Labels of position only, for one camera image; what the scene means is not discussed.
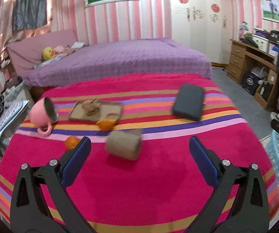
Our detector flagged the white storage box on desk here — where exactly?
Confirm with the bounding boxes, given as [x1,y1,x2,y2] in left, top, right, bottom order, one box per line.
[252,34,269,53]

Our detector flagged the black leather wallet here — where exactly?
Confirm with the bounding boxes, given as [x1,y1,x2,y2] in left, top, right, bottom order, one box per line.
[172,84,204,121]

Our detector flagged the yellow duck plush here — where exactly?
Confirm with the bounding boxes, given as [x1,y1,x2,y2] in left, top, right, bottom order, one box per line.
[42,47,56,61]

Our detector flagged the pink headboard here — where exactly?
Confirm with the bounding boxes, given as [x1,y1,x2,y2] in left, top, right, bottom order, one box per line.
[6,30,78,76]

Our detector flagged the crumpled brown paper on case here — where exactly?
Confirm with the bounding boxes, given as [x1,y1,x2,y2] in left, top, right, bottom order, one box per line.
[82,98,102,116]

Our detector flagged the striped pink red blanket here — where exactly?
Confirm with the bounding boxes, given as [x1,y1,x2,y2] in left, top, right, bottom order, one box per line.
[0,74,279,232]

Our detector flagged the purple dotted bedspread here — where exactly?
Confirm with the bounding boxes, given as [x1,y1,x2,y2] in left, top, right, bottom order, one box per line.
[22,38,213,87]

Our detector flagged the orange peel by mug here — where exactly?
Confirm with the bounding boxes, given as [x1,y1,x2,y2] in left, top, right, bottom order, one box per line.
[65,136,81,150]

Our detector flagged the orange peel half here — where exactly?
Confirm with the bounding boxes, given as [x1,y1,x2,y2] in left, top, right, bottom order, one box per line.
[96,118,117,132]

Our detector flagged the desk lamp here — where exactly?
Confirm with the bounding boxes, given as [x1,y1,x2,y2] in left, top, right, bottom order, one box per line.
[238,21,249,41]

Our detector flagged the grey window curtain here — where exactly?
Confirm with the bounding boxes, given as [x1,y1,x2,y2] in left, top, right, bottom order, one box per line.
[12,0,47,32]

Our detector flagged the pink mug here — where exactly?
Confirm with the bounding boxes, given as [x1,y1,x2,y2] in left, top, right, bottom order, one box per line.
[29,97,58,137]

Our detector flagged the wooden desk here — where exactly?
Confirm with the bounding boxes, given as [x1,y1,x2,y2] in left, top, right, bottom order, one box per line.
[227,39,279,110]

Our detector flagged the white wardrobe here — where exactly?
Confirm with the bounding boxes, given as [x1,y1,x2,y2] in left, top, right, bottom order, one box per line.
[170,0,233,64]

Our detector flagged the small framed photo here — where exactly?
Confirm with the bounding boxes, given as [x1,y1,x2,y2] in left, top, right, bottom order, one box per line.
[261,0,279,23]

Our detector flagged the black box under desk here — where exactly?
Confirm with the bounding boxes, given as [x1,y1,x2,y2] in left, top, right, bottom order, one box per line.
[242,72,261,95]

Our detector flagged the brown phone case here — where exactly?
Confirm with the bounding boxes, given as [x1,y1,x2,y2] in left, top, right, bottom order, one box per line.
[68,99,123,123]

